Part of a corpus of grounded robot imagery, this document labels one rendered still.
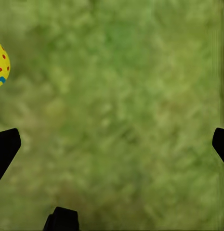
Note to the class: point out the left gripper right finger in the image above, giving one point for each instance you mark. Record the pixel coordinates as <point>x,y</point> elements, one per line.
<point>218,142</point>

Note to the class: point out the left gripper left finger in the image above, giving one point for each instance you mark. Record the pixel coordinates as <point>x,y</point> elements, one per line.
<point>9,145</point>

